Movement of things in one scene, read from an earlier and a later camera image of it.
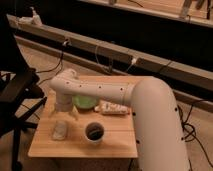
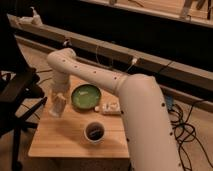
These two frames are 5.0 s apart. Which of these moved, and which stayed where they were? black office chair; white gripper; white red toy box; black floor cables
Moved: white gripper
Stayed: black floor cables; black office chair; white red toy box
